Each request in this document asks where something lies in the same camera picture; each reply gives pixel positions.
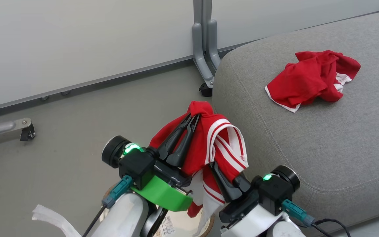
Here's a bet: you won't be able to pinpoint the black cable teal connector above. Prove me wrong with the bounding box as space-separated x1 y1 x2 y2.
281 199 352 237
82 174 133 237

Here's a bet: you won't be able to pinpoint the grey partition bottom rail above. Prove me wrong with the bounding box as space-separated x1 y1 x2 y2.
216 8 379 53
0 54 195 115

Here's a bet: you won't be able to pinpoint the white crumpled strip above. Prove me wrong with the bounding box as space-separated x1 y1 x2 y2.
32 204 82 237

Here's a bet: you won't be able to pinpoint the grey partition post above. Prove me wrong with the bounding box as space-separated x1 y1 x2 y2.
193 0 212 55

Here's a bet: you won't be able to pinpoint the black caster wheel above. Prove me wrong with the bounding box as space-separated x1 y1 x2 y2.
199 83 213 97
19 124 36 142

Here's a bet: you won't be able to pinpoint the red shirt white trim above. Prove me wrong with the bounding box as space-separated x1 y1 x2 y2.
264 50 361 113

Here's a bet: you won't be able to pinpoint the red garment white stripes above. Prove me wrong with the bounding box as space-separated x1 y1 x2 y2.
149 100 249 237

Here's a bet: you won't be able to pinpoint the white barcode label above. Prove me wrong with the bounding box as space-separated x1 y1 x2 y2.
157 215 176 237

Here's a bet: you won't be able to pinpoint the grey fabric sofa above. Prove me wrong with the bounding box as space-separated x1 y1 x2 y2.
212 9 379 231

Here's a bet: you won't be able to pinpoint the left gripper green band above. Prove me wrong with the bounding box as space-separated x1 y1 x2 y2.
132 113 200 212

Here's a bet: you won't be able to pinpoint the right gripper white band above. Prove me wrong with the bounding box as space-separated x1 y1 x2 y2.
211 162 263 224

